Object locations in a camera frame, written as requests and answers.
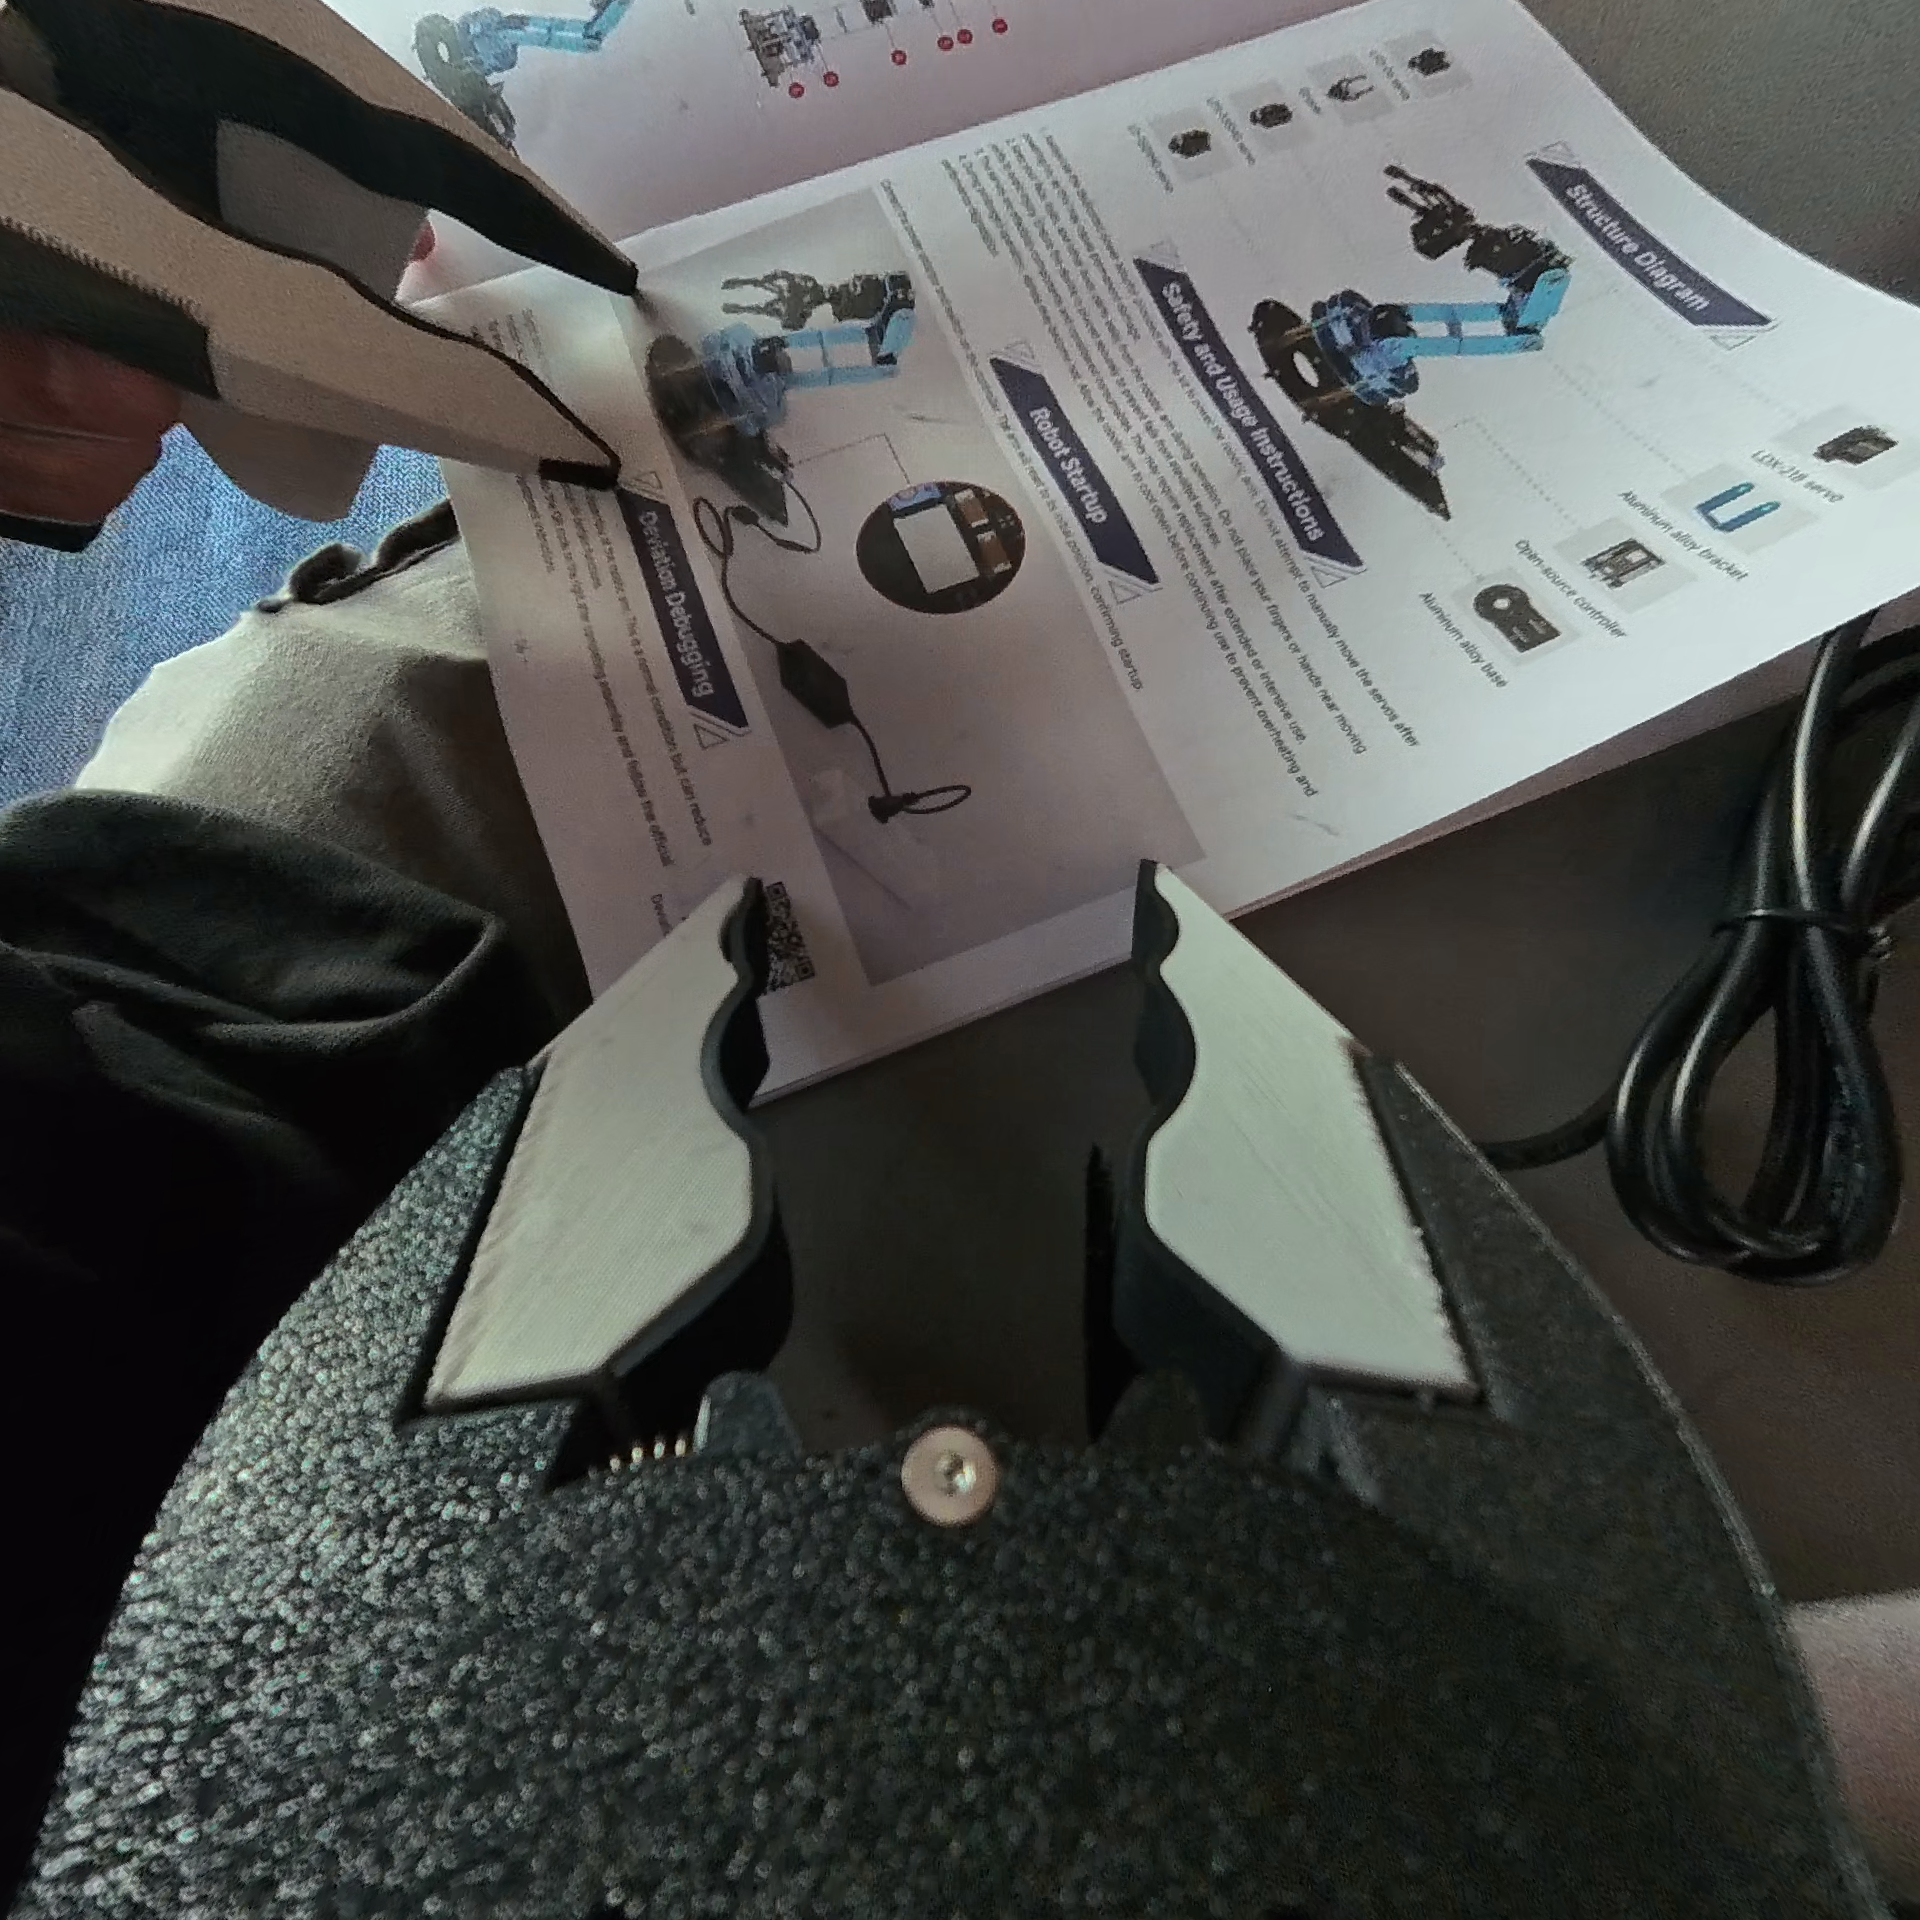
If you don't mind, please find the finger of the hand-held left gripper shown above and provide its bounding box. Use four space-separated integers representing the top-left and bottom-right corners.
0 89 620 525
0 0 642 297

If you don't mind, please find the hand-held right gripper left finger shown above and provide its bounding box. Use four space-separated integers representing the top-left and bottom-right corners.
401 872 798 1486

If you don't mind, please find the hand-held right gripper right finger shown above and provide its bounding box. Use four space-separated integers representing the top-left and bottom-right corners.
1083 861 1486 1452

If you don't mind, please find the printed instruction manual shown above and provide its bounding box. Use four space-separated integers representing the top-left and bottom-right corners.
320 0 1920 1104

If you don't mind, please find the person's left hand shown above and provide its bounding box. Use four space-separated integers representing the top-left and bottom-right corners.
0 338 222 525

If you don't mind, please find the person's black top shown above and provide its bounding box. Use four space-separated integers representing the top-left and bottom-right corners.
0 790 587 1804

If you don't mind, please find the black cable with ferrite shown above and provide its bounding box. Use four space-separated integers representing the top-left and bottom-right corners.
1476 623 1907 1288

